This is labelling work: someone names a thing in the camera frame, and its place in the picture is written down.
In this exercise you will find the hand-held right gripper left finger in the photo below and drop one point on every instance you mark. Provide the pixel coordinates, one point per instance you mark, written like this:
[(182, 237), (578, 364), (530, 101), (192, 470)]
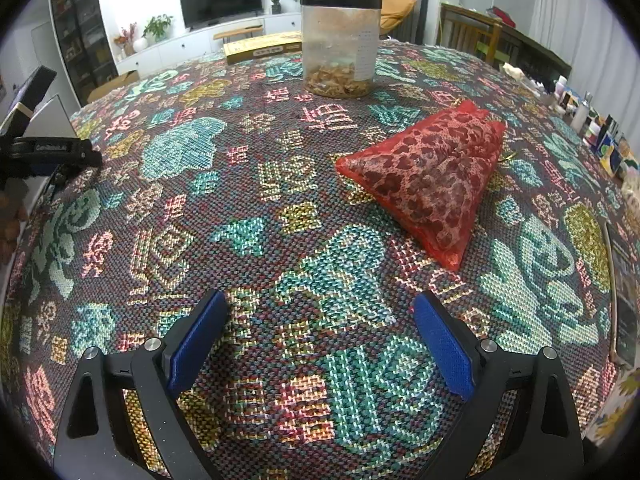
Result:
[(197, 342)]

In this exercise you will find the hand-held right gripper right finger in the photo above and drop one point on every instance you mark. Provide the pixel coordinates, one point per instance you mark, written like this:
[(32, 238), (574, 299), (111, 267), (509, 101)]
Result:
[(445, 347)]

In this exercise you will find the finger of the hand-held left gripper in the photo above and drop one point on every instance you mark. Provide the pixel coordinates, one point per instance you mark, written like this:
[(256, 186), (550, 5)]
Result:
[(55, 152)]

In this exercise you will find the person's left hand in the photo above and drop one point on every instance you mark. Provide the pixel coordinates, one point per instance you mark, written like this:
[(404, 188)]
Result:
[(10, 225)]

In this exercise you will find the dark glass display cabinet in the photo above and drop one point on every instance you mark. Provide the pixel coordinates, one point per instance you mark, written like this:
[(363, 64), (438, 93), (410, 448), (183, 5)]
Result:
[(82, 30)]

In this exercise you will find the cardboard box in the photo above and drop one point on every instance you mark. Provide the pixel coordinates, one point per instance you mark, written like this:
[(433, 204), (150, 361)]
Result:
[(112, 85)]

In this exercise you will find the red flowers in white vase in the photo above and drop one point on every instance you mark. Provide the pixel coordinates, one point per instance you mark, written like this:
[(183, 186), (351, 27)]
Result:
[(127, 37)]

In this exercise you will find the bushy green potted plant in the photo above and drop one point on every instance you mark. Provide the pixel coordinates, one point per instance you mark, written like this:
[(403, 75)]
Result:
[(157, 26)]

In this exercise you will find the colourful woven printed blanket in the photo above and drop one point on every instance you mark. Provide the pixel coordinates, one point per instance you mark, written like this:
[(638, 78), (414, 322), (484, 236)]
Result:
[(280, 220)]

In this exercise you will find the white television cabinet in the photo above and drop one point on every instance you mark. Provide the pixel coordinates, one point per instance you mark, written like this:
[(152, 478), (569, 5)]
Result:
[(200, 42)]

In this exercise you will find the yellow patterned cloth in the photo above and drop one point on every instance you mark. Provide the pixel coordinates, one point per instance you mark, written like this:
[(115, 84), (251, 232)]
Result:
[(617, 410)]

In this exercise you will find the smartphone at table edge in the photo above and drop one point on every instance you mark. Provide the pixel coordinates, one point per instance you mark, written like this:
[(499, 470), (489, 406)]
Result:
[(625, 290)]

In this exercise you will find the black flat television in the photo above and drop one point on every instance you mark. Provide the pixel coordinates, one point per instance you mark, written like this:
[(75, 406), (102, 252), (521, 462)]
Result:
[(220, 0)]

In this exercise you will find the small wooden bench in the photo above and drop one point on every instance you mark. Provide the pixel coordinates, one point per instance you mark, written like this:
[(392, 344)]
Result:
[(237, 31)]

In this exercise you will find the long yellow box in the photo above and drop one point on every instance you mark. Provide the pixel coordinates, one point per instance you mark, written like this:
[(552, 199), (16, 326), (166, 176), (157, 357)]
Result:
[(260, 47)]

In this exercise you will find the small green potted plant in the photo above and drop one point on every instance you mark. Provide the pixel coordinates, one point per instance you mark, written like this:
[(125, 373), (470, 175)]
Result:
[(275, 2)]

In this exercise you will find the row of small bottles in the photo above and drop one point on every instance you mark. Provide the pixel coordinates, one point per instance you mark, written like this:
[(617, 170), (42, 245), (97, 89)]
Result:
[(600, 130)]

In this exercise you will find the white figurine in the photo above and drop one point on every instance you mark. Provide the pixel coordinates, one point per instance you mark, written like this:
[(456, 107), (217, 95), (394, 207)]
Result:
[(514, 71)]

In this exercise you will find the clear jar with black lid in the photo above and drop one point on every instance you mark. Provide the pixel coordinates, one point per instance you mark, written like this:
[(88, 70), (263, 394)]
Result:
[(340, 45)]

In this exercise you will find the dark wooden table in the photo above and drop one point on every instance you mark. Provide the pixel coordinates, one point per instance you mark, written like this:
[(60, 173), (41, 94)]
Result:
[(535, 52)]

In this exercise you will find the wooden chair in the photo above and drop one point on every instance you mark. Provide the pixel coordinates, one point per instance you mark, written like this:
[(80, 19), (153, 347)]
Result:
[(467, 27)]

